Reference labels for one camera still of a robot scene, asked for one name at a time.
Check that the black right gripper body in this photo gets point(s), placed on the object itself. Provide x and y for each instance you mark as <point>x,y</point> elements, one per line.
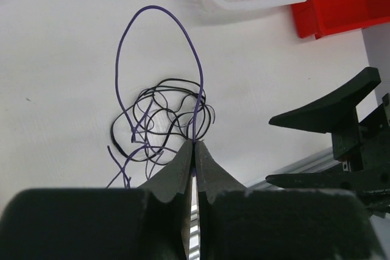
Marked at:
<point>366,167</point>

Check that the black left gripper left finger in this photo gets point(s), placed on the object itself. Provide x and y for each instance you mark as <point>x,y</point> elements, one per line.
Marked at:
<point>148,222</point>

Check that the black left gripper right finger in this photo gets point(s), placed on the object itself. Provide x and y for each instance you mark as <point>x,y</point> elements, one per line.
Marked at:
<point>240,223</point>

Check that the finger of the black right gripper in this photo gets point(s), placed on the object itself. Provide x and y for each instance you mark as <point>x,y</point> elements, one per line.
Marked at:
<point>323,115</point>
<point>320,181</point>

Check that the red plastic tray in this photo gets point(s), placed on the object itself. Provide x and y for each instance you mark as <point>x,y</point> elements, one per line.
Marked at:
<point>321,18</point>

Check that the aluminium mounting rail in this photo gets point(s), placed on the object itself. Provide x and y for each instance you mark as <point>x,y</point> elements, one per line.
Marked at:
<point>322,161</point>

